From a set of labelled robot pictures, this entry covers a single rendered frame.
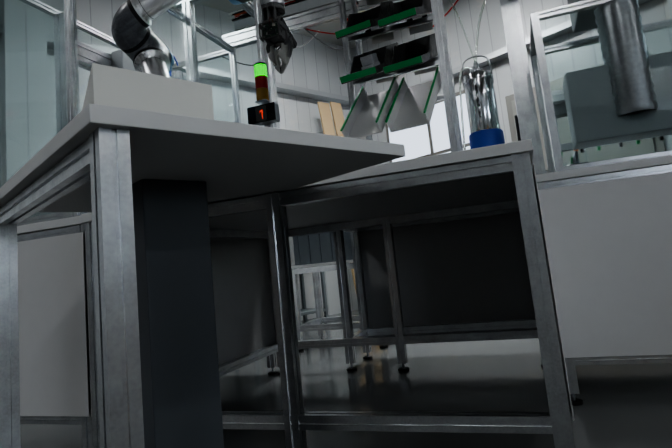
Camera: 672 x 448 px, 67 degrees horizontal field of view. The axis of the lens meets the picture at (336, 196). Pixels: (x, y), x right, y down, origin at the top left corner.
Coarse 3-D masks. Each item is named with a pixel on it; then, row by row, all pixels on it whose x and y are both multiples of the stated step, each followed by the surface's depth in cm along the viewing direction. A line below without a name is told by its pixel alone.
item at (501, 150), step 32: (416, 160) 138; (448, 160) 135; (384, 192) 180; (416, 192) 189; (448, 192) 199; (480, 192) 210; (512, 192) 223; (224, 224) 234; (256, 224) 250; (288, 224) 268; (320, 224) 290
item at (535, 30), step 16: (592, 0) 204; (608, 0) 202; (544, 16) 210; (544, 64) 208; (544, 80) 208; (544, 96) 207; (544, 128) 246; (544, 144) 246; (560, 160) 203; (608, 160) 197; (624, 160) 195
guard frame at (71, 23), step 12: (72, 0) 198; (72, 12) 197; (72, 24) 196; (84, 24) 268; (72, 36) 195; (108, 36) 284; (72, 48) 194; (72, 60) 193; (72, 72) 192; (72, 84) 192; (72, 96) 191; (72, 108) 190; (36, 216) 192; (48, 216) 190; (60, 216) 188; (72, 216) 186
